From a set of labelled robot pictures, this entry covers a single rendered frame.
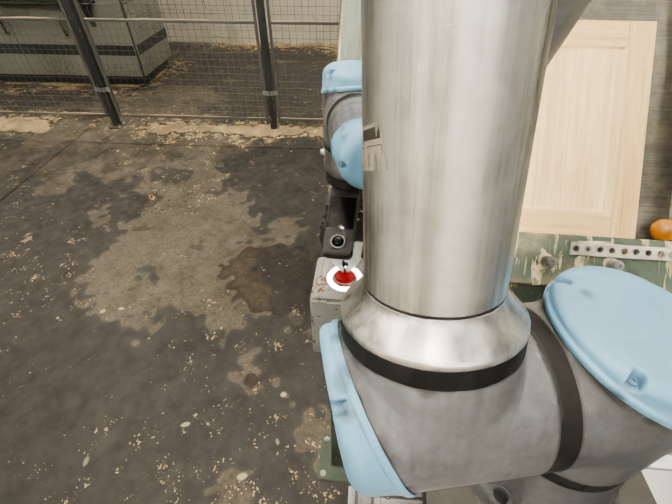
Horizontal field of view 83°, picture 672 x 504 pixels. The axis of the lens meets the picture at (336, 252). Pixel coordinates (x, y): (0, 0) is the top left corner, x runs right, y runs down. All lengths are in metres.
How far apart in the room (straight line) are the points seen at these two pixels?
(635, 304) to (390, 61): 0.23
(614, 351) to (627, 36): 0.97
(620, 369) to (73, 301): 2.23
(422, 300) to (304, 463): 1.37
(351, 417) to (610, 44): 1.05
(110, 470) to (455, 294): 1.60
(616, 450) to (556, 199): 0.78
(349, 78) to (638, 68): 0.79
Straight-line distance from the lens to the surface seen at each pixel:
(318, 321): 0.75
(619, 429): 0.30
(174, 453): 1.66
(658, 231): 1.12
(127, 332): 2.04
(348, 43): 1.00
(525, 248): 0.97
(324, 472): 1.52
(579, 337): 0.28
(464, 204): 0.18
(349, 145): 0.42
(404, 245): 0.19
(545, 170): 1.03
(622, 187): 1.10
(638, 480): 0.54
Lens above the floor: 1.46
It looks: 43 degrees down
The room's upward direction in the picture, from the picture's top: straight up
